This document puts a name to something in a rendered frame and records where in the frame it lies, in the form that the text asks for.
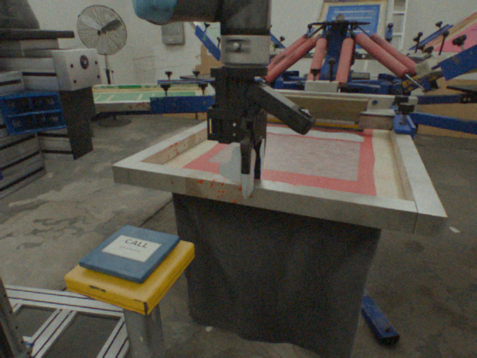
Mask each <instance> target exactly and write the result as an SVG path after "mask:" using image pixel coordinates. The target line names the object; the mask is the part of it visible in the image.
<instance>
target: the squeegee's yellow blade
mask: <svg viewBox="0 0 477 358"><path fill-rule="evenodd" d="M268 121H278V122H282V121H281V120H279V119H268ZM314 125H322V126H340V127H349V128H358V124H354V125H346V124H329V123H319V122H316V123H315V124H314ZM358 129H364V128H358Z"/></svg>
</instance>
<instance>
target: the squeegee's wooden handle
mask: <svg viewBox="0 0 477 358"><path fill-rule="evenodd" d="M282 96H284V97H285V98H287V99H289V100H290V101H292V102H294V103H295V104H296V105H298V107H303V108H304V109H306V110H307V111H309V112H310V113H312V114H313V115H314V116H315V117H316V119H332V120H342V121H354V122H355V123H354V124H358V120H359V114H360V112H367V107H368V100H367V99H353V98H339V97H313V96H300V95H286V94H282Z"/></svg>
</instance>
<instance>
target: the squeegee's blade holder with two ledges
mask: <svg viewBox="0 0 477 358"><path fill-rule="evenodd" d="M267 115H268V119H277V117H276V116H273V115H272V114H267ZM316 122H319V123H329V124H346V125H354V123H355V122H354V121H342V120H332V119H316Z"/></svg>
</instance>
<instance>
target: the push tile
mask: <svg viewBox="0 0 477 358"><path fill-rule="evenodd" d="M179 243H180V237H179V236H174V235H171V234H165V233H160V232H154V231H150V230H147V229H144V228H140V227H134V226H130V225H124V226H123V227H122V228H120V229H119V231H118V232H116V233H115V234H112V235H111V236H110V237H109V238H108V239H106V240H105V241H104V242H103V243H102V244H100V245H99V246H98V247H96V248H95V249H93V250H92V251H91V252H89V253H88V255H86V256H85V257H83V258H82V259H81V260H79V265H80V267H82V268H85V269H90V270H93V271H97V272H100V273H105V274H108V275H111V276H116V277H119V278H121V279H123V280H127V281H132V282H134V283H143V282H144V281H145V280H146V278H147V277H148V276H149V275H150V274H152V272H153V271H154V270H155V269H156V268H157V267H158V265H159V264H160V263H161V261H162V260H164V259H165V258H166V257H167V256H168V255H169V253H170V252H171V251H172V250H173V249H174V248H175V247H176V246H177V245H178V244H179Z"/></svg>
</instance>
